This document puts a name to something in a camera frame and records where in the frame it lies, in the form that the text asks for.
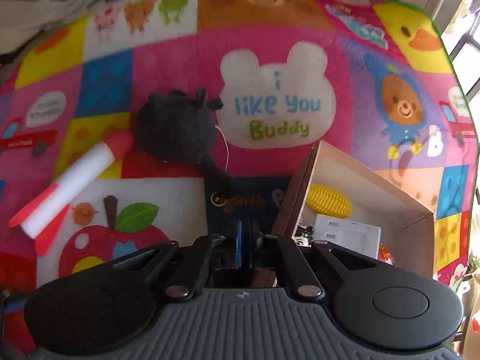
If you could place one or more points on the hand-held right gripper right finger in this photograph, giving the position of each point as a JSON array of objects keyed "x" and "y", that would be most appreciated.
[{"x": 258, "y": 247}]

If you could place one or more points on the white red foam rocket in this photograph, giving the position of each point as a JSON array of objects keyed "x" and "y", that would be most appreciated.
[{"x": 75, "y": 176}]

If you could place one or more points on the yellow toy corn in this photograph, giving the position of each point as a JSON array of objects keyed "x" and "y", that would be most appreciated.
[{"x": 330, "y": 200}]

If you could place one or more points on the pink cardboard box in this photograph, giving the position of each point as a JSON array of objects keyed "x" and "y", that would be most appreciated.
[{"x": 375, "y": 180}]

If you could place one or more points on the white cloth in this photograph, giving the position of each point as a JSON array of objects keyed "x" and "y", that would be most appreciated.
[{"x": 37, "y": 15}]

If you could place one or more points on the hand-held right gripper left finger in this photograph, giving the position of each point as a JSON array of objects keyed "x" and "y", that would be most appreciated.
[{"x": 236, "y": 242}]

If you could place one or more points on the colourful cartoon play mat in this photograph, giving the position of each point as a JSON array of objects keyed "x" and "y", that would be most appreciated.
[{"x": 168, "y": 67}]

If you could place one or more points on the dark window frame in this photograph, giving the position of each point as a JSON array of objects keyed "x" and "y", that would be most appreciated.
[{"x": 462, "y": 46}]

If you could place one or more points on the black plush toy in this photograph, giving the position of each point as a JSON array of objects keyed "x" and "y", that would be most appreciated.
[{"x": 172, "y": 127}]

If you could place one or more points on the white toy carton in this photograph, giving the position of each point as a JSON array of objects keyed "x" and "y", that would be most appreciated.
[{"x": 348, "y": 234}]

